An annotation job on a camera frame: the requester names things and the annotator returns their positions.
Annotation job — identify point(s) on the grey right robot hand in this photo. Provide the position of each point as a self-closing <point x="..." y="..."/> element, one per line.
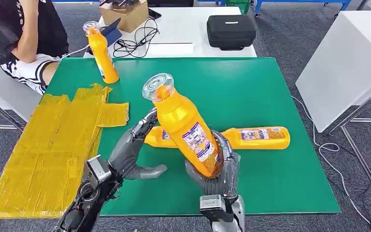
<point x="227" y="179"/>

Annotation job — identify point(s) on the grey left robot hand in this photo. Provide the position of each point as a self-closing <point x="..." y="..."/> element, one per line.
<point x="128" y="153"/>

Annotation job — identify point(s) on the orange drink bottle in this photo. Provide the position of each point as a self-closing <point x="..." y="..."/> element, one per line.
<point x="256" y="137"/>
<point x="185" y="128"/>
<point x="104" y="60"/>

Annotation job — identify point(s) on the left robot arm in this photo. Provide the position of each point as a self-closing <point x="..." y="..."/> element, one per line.
<point x="83" y="208"/>

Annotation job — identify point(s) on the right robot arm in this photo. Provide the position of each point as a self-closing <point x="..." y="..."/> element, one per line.
<point x="239" y="214"/>

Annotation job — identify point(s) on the yellow taped sheet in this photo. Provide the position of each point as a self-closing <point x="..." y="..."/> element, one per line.
<point x="44" y="153"/>

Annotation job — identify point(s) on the green table mat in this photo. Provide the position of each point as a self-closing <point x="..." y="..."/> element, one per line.
<point x="236" y="96"/>

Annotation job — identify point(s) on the cardboard box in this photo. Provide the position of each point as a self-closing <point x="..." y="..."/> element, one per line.
<point x="128" y="19"/>

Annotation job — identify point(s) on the white table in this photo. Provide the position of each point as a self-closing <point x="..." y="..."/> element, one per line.
<point x="185" y="28"/>
<point x="345" y="64"/>
<point x="3" y="93"/>

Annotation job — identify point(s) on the black phone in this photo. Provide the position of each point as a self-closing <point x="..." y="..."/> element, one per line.
<point x="154" y="13"/>

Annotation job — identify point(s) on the black carrying case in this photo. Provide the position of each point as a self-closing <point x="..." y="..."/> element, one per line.
<point x="231" y="32"/>

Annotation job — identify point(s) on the black box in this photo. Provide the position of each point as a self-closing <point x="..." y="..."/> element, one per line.
<point x="169" y="2"/>

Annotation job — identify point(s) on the green crate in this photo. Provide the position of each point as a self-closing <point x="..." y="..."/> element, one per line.
<point x="238" y="5"/>

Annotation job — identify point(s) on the person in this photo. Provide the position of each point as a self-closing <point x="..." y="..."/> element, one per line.
<point x="0" y="25"/>

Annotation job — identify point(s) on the blue metal rack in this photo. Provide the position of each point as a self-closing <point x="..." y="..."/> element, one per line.
<point x="300" y="1"/>

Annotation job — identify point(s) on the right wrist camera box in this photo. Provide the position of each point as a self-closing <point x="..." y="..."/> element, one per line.
<point x="212" y="206"/>

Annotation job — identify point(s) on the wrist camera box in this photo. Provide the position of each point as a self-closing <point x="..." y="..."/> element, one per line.
<point x="96" y="171"/>
<point x="212" y="206"/>

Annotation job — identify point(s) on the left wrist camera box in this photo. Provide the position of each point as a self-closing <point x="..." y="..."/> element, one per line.
<point x="96" y="171"/>

